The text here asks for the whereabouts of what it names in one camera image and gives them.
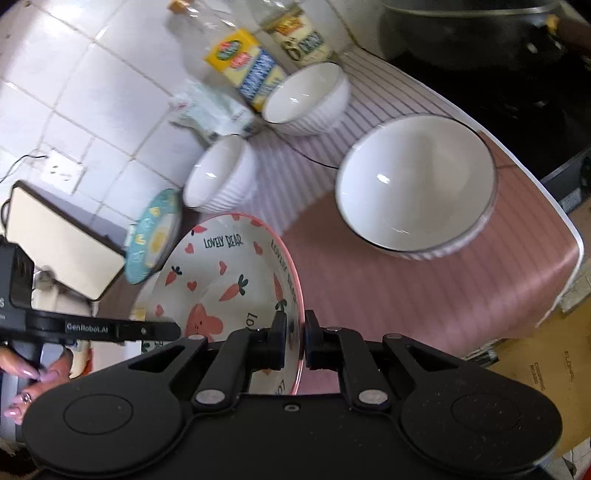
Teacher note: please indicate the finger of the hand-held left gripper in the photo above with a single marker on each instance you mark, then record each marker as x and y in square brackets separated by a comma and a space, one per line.
[147, 331]

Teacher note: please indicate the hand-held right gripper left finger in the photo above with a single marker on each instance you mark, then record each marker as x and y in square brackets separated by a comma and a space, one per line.
[279, 333]

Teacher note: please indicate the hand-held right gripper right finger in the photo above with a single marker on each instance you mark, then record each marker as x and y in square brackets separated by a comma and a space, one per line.
[310, 340]

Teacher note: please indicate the pink-rimmed carrot print plate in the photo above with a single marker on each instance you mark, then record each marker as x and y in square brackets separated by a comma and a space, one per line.
[221, 272]

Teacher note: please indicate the blue fried egg plate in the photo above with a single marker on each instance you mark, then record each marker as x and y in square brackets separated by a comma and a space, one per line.
[154, 230]

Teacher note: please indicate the small white ribbed bowl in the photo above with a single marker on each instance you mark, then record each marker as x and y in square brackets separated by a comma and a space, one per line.
[217, 170]
[300, 92]

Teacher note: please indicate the large white ribbed bowl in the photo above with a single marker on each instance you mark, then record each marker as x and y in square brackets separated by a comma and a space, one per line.
[415, 184]

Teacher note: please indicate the person's left hand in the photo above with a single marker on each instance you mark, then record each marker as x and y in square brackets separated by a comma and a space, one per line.
[27, 369]

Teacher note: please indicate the cream cutting board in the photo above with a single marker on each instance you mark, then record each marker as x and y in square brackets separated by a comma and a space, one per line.
[60, 244]

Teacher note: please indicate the cream rice cooker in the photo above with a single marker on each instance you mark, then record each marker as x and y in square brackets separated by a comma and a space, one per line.
[69, 304]

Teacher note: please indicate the purple striped white cloth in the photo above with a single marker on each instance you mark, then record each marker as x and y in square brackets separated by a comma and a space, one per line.
[295, 184]

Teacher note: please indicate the clear white salt bag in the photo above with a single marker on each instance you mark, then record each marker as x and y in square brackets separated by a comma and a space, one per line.
[235, 119]

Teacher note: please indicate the white salt bag red print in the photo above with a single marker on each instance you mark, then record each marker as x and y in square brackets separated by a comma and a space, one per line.
[191, 108]

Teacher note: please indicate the cardboard box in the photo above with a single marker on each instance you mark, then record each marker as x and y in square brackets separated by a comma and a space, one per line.
[545, 369]

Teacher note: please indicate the yellow label cooking wine bottle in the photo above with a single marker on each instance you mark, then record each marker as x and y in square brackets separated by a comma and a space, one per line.
[244, 69]

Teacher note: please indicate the black stove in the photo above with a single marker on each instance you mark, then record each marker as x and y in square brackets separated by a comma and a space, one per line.
[485, 115]

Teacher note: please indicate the clear vinegar bottle yellow cap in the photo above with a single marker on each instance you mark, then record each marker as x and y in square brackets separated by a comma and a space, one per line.
[300, 41]

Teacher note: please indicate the black cooking pot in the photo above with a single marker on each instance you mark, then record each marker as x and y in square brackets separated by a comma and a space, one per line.
[461, 41]

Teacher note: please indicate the glass pot lid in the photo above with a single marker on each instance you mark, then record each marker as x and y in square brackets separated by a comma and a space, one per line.
[461, 7]

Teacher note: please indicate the white wall socket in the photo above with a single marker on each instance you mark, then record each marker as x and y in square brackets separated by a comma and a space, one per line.
[62, 171]

